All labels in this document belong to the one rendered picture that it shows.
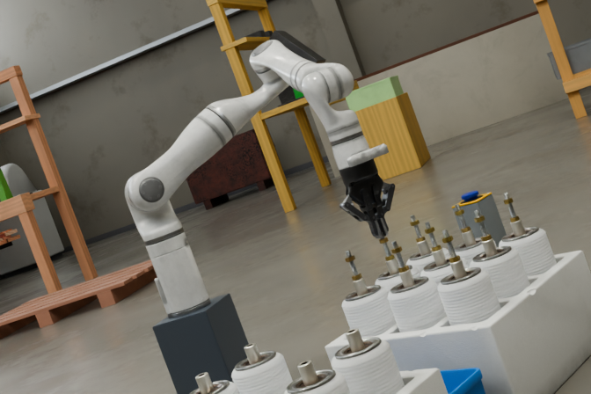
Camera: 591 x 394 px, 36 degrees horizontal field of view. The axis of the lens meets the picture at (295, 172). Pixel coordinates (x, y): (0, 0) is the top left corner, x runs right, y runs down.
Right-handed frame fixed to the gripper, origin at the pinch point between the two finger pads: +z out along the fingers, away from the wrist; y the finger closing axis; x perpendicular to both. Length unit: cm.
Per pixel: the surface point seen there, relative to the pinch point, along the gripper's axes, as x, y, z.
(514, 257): 26.1, -11.1, 11.1
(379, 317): 9.5, 11.3, 14.4
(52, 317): -396, 22, 32
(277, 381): 22.0, 39.0, 13.6
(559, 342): 29.0, -12.2, 28.3
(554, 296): 27.6, -15.5, 20.7
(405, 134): -419, -262, 9
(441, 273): 14.6, -2.0, 10.6
